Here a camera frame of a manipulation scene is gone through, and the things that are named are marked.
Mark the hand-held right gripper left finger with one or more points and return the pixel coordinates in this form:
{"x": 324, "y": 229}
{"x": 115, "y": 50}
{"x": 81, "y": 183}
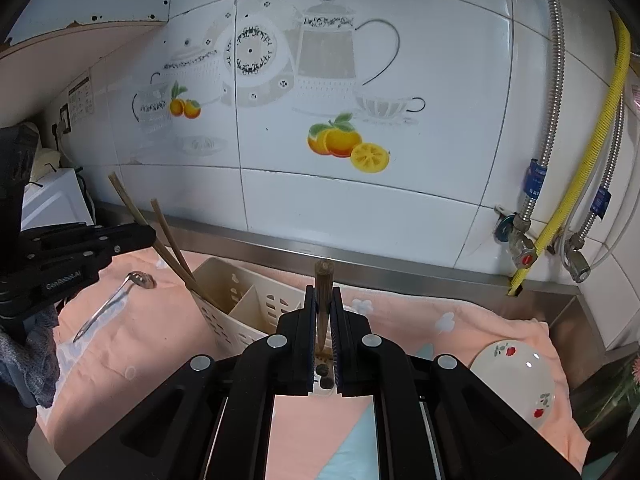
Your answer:
{"x": 310, "y": 320}

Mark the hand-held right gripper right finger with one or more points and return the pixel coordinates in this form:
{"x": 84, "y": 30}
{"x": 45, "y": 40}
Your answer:
{"x": 336, "y": 320}

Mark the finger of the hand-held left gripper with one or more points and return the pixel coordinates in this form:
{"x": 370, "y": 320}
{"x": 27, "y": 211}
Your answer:
{"x": 130, "y": 237}

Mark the brown wooden chopstick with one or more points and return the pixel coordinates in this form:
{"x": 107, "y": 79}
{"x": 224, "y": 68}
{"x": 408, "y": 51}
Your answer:
{"x": 150, "y": 230}
{"x": 170, "y": 240}
{"x": 323, "y": 290}

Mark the cream plastic utensil holder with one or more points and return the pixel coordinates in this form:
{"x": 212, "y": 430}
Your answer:
{"x": 220, "y": 286}

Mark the white appliance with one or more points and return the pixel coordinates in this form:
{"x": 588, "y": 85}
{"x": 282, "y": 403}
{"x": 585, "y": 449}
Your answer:
{"x": 55, "y": 200}

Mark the metal slotted spoon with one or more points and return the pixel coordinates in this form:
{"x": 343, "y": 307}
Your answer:
{"x": 107, "y": 305}

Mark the cream cloth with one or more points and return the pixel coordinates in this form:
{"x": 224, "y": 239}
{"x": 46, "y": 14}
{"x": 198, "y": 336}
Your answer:
{"x": 46, "y": 165}

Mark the pink floral towel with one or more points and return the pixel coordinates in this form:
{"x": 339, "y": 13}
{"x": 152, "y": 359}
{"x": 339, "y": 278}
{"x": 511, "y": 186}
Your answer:
{"x": 165, "y": 340}

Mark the white dish with cherry print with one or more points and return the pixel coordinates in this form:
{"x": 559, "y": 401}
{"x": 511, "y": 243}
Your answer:
{"x": 510, "y": 380}

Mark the metal pipe valve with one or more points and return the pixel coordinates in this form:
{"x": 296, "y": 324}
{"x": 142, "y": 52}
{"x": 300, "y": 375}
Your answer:
{"x": 576, "y": 257}

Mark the pink bristle brush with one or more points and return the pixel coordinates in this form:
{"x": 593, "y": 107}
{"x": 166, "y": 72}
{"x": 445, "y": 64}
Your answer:
{"x": 636, "y": 367}

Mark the wall power outlet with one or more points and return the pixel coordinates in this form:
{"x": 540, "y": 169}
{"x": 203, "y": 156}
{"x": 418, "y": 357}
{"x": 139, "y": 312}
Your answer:
{"x": 61, "y": 119}

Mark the wall calendar sticker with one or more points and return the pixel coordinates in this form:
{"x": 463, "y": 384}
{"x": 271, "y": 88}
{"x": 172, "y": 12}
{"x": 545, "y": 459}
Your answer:
{"x": 81, "y": 97}

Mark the beige wall cabinet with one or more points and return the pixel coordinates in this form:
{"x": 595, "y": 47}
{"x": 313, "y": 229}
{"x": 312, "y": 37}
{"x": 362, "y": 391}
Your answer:
{"x": 60, "y": 55}

